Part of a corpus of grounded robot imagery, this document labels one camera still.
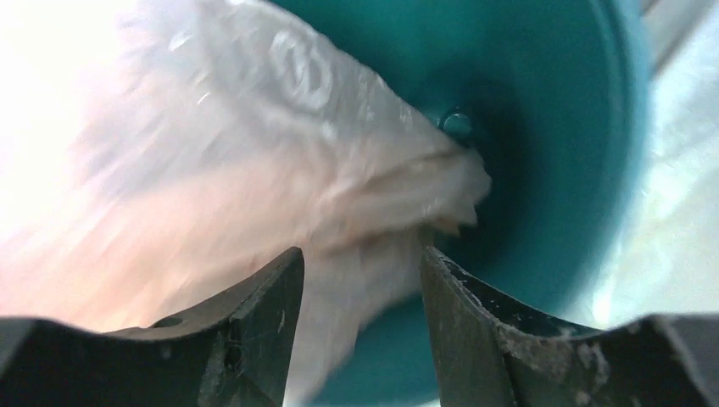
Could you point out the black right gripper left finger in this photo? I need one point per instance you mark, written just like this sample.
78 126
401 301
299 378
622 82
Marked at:
230 350

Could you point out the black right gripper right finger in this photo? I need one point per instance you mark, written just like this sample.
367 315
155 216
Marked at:
490 349

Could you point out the pink plastic trash bag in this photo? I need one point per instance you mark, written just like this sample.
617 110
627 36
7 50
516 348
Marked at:
155 153

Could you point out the teal plastic trash bin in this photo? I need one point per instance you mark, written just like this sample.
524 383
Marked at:
552 94

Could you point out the large translucent bag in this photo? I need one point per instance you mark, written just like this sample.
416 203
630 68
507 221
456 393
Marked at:
666 258

